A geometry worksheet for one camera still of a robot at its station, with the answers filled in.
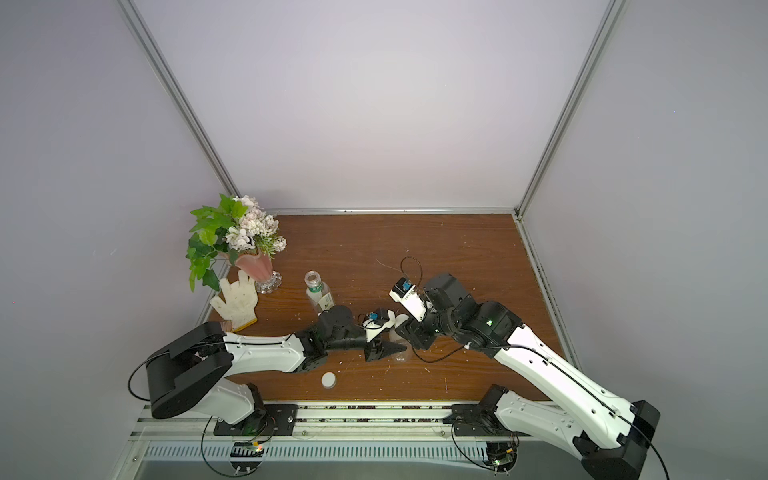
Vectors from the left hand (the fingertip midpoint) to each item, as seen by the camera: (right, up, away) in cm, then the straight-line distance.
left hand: (403, 338), depth 75 cm
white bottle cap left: (-20, -13, +5) cm, 25 cm away
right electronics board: (+24, -27, -4) cm, 37 cm away
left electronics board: (-39, -27, -3) cm, 47 cm away
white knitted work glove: (-53, +4, +20) cm, 57 cm away
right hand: (0, +8, -6) cm, 10 cm away
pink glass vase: (-43, +17, +13) cm, 48 cm away
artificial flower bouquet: (-45, +30, +5) cm, 54 cm away
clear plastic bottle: (-2, +3, -8) cm, 9 cm away
